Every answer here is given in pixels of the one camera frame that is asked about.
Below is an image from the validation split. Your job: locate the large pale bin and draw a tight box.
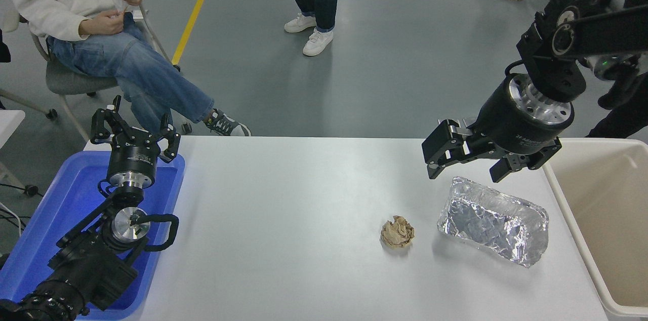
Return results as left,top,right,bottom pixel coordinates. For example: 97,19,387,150
543,138,648,319

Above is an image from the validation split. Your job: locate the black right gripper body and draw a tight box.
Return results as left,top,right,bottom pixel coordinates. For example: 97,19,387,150
472,77,575,170

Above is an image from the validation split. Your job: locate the seated person's right hand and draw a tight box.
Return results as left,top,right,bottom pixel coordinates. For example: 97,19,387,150
79,9,125,37

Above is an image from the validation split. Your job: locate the blue plastic tray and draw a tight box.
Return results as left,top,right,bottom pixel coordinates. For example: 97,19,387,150
0,150,186,320

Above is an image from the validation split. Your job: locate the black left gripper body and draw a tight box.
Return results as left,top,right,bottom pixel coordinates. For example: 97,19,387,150
106,128,164,180

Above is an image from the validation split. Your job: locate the grey chair with white legs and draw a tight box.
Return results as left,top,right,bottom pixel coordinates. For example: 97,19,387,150
0,5,181,142

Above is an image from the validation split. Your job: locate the white floor cable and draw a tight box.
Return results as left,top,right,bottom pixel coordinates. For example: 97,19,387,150
0,203,24,234

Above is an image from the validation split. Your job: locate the black floor cable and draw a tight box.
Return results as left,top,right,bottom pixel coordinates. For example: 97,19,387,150
0,183,39,220

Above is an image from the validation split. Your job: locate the crumpled tan paper ball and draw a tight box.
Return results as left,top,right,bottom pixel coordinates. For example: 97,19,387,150
381,216,415,249

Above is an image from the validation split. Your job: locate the silver foil tray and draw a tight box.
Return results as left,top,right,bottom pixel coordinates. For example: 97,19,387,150
437,176,550,268

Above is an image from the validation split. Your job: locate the seated person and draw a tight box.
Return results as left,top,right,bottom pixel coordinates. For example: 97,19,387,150
0,0,251,137

